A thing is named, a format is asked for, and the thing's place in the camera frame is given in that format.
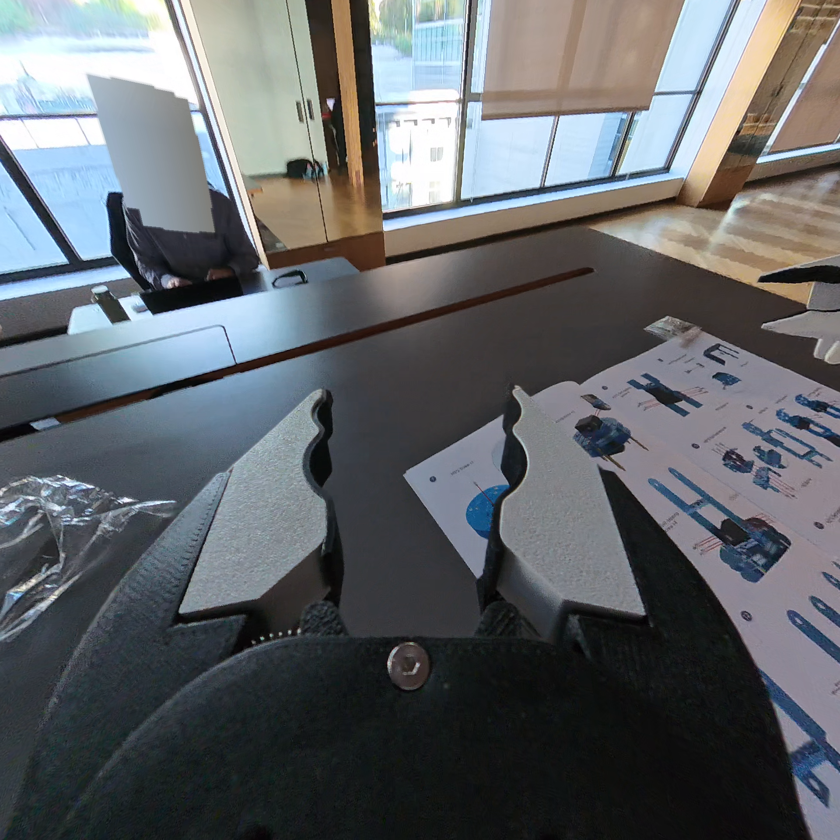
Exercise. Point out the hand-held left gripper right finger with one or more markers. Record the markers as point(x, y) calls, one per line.
point(564, 525)

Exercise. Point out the black desk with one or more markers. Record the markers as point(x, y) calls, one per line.
point(394, 341)

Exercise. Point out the dark bottle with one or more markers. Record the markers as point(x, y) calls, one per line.
point(108, 305)

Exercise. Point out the black backpack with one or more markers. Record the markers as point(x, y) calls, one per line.
point(305, 169)

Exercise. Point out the large glass window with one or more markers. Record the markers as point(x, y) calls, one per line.
point(512, 151)
point(46, 184)

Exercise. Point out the beige roller blind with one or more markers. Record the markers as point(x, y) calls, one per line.
point(571, 59)
point(810, 98)

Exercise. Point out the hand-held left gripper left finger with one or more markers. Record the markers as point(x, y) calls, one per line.
point(262, 525)

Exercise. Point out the black laptop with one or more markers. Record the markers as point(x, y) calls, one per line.
point(190, 295)

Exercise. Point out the crumpled clear plastic wrap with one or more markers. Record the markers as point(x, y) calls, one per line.
point(59, 525)

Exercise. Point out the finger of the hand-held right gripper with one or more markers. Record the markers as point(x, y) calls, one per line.
point(823, 292)
point(823, 328)

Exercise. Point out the small shiny parts bag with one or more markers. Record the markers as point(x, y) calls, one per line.
point(670, 328)

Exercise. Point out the black office chair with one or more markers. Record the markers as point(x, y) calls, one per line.
point(118, 236)

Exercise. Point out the printed instruction sheet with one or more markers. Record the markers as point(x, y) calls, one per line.
point(656, 426)

